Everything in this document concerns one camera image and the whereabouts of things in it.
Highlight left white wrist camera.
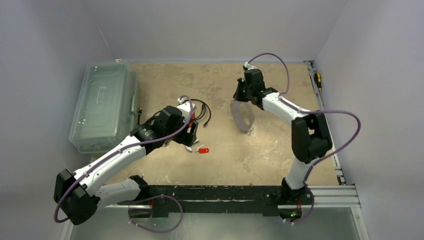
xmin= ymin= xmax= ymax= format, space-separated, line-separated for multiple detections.
xmin=176 ymin=97 xmax=197 ymax=119

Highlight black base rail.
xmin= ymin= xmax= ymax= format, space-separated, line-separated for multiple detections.
xmin=126 ymin=185 xmax=312 ymax=218

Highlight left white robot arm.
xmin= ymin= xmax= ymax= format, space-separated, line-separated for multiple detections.
xmin=53 ymin=101 xmax=198 ymax=225

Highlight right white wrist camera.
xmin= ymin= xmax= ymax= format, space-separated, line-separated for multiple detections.
xmin=243 ymin=61 xmax=257 ymax=71

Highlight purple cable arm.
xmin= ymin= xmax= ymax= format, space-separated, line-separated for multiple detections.
xmin=246 ymin=52 xmax=362 ymax=225
xmin=53 ymin=95 xmax=194 ymax=224

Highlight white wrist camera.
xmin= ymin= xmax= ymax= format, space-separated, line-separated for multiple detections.
xmin=243 ymin=61 xmax=257 ymax=71
xmin=176 ymin=97 xmax=197 ymax=119

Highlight red handled adjustable wrench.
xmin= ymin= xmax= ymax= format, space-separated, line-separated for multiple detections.
xmin=184 ymin=114 xmax=196 ymax=153

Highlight clear plastic storage box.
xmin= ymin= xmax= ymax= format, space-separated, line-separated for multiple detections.
xmin=69 ymin=62 xmax=139 ymax=156

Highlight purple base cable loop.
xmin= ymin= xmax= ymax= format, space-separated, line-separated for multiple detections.
xmin=127 ymin=194 xmax=184 ymax=234

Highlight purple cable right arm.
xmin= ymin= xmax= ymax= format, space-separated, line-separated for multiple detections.
xmin=246 ymin=52 xmax=362 ymax=225

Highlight yellow black screwdriver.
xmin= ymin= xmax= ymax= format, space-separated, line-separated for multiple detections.
xmin=313 ymin=72 xmax=322 ymax=91

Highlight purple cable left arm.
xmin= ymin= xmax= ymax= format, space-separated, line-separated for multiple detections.
xmin=53 ymin=95 xmax=194 ymax=224

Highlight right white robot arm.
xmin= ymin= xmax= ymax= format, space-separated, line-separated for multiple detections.
xmin=233 ymin=67 xmax=333 ymax=204

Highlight black coiled cable right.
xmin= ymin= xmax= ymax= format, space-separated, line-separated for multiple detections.
xmin=188 ymin=98 xmax=212 ymax=128

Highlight red key tag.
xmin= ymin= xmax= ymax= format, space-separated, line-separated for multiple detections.
xmin=193 ymin=145 xmax=210 ymax=154

